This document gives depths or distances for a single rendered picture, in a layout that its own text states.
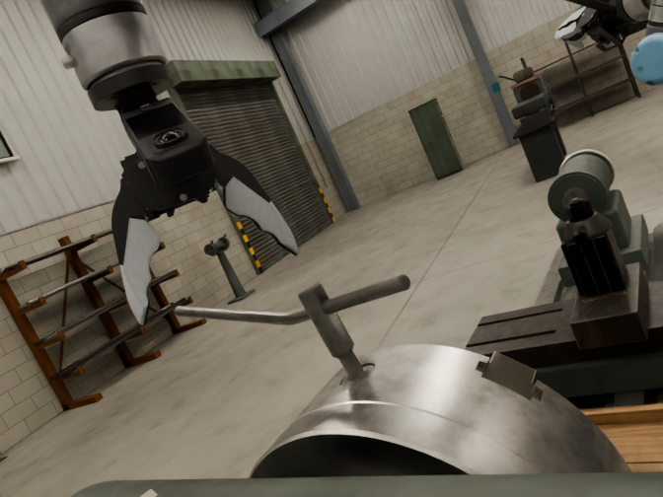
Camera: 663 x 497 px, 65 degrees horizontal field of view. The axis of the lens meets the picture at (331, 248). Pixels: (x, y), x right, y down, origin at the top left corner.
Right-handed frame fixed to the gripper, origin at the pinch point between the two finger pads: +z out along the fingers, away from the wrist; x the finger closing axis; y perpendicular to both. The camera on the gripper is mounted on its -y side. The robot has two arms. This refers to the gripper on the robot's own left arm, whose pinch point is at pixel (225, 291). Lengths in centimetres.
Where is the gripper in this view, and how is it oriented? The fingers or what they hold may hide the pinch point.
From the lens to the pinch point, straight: 47.9
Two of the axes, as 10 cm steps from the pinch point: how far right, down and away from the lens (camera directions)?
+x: -8.7, 4.1, -2.7
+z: 3.7, 9.1, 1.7
